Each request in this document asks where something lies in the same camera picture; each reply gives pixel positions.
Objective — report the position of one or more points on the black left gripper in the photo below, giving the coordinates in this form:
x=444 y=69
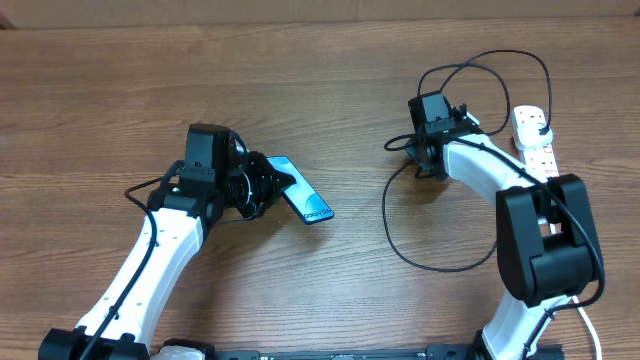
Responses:
x=272 y=183

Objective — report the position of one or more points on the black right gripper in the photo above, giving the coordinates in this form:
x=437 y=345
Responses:
x=411 y=150

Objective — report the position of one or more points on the blue Samsung Galaxy smartphone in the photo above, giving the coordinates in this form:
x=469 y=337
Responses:
x=301 y=196

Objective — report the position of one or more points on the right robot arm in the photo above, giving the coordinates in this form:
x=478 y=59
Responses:
x=547 y=245

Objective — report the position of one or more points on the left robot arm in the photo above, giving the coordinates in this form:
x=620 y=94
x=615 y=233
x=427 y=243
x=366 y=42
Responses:
x=217 y=173

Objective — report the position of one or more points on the white charger plug adapter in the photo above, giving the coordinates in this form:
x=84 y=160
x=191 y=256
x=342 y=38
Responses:
x=531 y=137

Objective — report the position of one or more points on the white power strip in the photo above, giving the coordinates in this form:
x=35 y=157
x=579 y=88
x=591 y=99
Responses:
x=535 y=150

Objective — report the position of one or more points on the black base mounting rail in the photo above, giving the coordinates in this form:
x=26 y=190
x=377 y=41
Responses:
x=340 y=354

